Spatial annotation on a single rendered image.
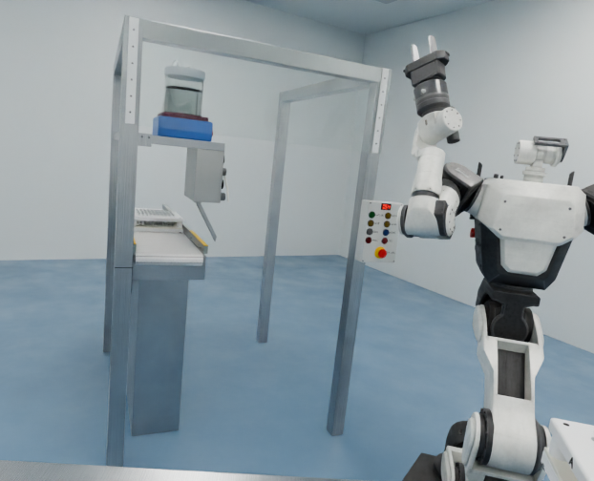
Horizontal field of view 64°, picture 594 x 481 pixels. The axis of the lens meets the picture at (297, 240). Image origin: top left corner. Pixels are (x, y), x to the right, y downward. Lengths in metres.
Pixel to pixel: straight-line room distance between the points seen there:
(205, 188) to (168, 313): 0.57
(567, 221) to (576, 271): 2.96
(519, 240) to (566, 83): 3.28
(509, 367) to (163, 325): 1.33
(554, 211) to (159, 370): 1.62
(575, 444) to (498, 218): 0.80
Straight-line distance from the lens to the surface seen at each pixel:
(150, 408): 2.26
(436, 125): 1.31
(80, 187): 5.25
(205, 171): 1.85
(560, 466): 0.77
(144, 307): 2.06
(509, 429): 1.40
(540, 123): 4.67
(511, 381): 1.49
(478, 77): 5.17
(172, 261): 1.89
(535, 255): 1.46
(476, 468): 1.48
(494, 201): 1.43
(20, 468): 0.69
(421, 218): 1.21
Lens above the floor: 1.24
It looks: 10 degrees down
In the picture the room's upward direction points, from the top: 6 degrees clockwise
